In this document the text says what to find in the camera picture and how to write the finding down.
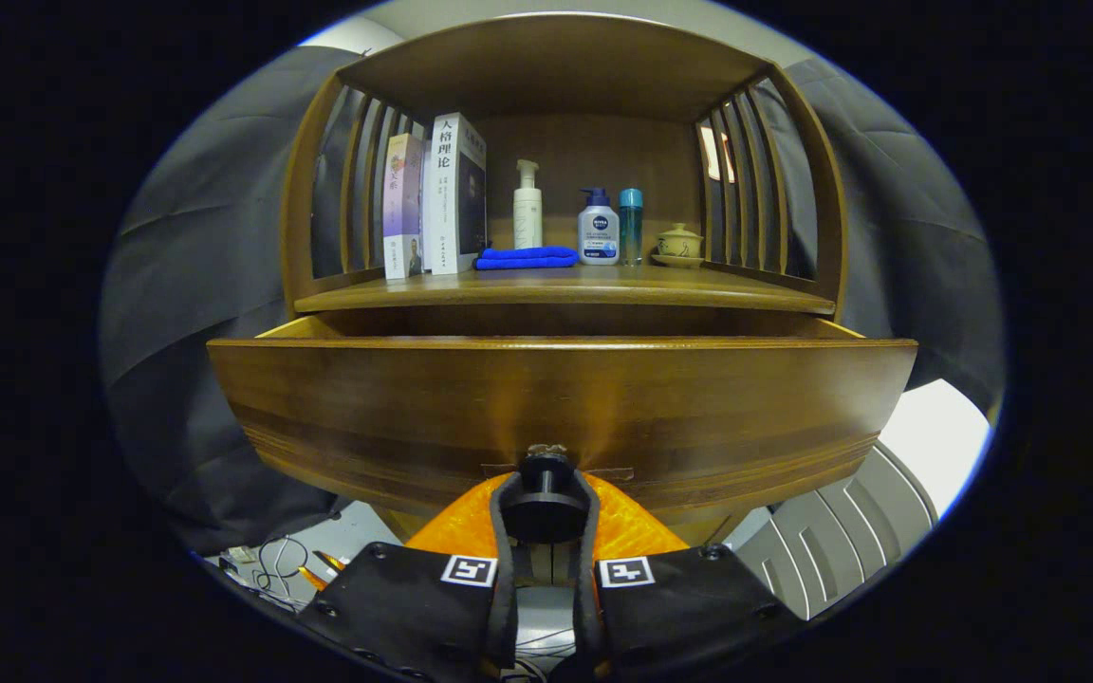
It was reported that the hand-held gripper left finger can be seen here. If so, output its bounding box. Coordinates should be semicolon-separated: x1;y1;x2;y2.
298;471;521;679

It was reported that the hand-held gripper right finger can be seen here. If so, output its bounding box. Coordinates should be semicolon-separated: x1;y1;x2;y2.
573;471;806;679

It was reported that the brown wooden drawer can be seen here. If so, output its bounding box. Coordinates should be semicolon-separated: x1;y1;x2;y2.
207;315;919;546

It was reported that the brown wooden countertop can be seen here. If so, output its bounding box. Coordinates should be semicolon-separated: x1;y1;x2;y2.
292;263;837;316

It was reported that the brown wooden cabinet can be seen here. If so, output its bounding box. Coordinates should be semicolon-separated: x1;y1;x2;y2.
279;11;849;546

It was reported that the grey slatted panel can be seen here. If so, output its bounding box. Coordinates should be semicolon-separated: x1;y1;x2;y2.
734;441;939;622

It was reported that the blue folded cloth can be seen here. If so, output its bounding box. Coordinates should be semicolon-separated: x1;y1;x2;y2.
473;246;581;271

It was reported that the white bottle with blue cap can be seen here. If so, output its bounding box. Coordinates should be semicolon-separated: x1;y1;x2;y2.
577;187;621;266

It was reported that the beige lidded teacup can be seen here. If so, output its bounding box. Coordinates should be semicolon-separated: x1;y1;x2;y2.
656;223;704;258

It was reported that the teal slim bottle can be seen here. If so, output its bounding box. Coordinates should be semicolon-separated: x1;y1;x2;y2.
619;188;644;266

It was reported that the white flat board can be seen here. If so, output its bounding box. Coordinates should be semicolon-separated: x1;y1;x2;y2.
877;379;991;494

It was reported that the white pump bottle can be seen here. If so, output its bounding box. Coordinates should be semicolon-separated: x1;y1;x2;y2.
512;159;544;250

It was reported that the purple book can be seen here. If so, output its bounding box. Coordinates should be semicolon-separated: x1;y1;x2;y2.
382;133;426;281

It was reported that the white thick book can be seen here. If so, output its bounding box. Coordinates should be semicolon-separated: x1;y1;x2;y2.
421;112;488;276

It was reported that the black looped cable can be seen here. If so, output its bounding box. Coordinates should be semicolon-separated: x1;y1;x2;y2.
252;534;312;603

